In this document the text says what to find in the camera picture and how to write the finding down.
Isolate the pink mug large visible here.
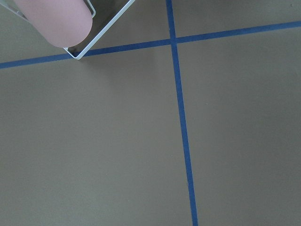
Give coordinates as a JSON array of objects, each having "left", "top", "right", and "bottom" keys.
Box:
[{"left": 14, "top": 0, "right": 93, "bottom": 48}]

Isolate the white wire cup rack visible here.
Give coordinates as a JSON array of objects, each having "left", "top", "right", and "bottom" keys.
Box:
[{"left": 0, "top": 0, "right": 133, "bottom": 60}]

